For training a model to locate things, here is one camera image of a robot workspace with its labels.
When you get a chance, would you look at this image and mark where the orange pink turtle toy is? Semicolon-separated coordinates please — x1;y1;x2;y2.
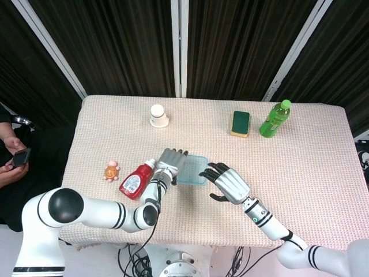
103;161;121;182

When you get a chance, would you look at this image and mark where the pink waffle-weave tablecloth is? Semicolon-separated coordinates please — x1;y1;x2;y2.
57;95;369;252

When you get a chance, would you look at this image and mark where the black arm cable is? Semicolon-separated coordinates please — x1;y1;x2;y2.
281;229;308;251
126;169;170;277

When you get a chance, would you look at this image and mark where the person in black clothes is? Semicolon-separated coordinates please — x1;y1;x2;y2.
0;102;73;233

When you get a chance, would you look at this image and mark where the black curtain panel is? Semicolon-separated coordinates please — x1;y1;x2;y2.
186;0;319;101
27;0;176;98
0;0;82;130
270;0;369;139

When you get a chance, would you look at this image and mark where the black cable bundle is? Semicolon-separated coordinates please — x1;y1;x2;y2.
227;246;252;277
117;244;152;277

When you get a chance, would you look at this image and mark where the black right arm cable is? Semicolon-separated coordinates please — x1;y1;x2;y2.
281;229;308;251

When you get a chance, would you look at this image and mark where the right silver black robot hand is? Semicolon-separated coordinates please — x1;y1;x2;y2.
198;162;251;204

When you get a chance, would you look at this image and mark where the white silver robot base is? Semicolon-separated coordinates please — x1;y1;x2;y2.
142;244;216;277

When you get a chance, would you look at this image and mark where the red ketchup squeeze bottle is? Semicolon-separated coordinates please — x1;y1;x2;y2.
119;158;158;201

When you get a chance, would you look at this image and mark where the person's left hand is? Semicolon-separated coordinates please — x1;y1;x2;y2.
2;136;23;155

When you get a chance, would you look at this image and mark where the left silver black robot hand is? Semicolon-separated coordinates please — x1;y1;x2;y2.
155;148;191;186

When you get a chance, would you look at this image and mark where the person's right hand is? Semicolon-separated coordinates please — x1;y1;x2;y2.
0;164;30;189

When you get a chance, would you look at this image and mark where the green tea plastic bottle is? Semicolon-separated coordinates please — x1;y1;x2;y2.
259;99;292;139

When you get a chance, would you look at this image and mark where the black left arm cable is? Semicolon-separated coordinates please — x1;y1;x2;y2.
126;169;170;277

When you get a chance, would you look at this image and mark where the white paper cup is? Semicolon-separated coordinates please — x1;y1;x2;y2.
149;104;170;128

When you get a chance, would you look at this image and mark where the green yellow scrub sponge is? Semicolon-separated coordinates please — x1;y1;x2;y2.
229;110;251;138

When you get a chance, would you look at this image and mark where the white frame post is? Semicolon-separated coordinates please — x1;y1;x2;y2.
170;0;189;98
261;0;334;102
11;0;88;99

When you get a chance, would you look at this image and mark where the black smartphone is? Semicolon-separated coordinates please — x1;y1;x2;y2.
12;147;32;169

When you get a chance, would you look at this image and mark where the silver metal chair part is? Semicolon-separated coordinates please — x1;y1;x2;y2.
11;114;36;128

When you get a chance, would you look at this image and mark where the black white patterned object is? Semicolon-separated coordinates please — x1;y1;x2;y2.
355;137;369;183

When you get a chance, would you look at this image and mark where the light blue container lid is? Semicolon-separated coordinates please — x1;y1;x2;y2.
176;154;210;187

